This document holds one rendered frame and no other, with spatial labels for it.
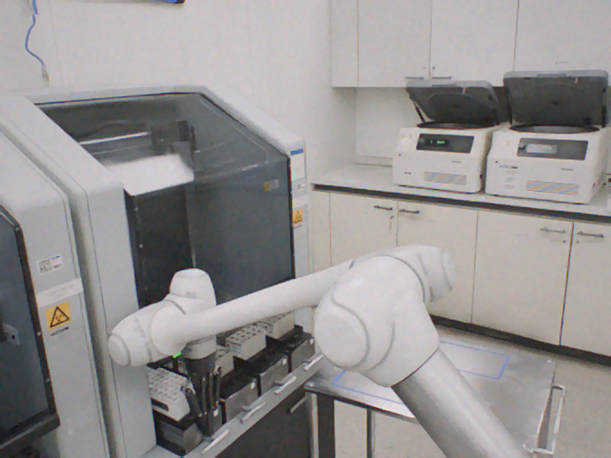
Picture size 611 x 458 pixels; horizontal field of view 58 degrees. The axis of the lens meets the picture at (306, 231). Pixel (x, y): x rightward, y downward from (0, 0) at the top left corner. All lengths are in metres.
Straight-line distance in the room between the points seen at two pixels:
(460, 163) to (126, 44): 1.90
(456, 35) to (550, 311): 1.71
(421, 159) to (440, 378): 2.67
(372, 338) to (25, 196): 0.74
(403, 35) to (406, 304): 3.04
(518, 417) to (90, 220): 1.11
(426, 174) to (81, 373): 2.57
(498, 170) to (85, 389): 2.55
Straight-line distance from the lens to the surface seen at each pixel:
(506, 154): 3.31
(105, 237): 1.30
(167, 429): 1.55
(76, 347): 1.32
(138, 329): 1.21
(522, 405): 1.59
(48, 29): 2.53
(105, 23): 2.69
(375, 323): 0.81
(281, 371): 1.77
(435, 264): 0.97
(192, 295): 1.31
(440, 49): 3.68
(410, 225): 3.58
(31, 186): 1.24
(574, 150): 3.26
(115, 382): 1.42
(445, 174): 3.42
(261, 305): 1.13
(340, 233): 3.85
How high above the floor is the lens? 1.68
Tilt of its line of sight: 17 degrees down
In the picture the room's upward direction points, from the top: 2 degrees counter-clockwise
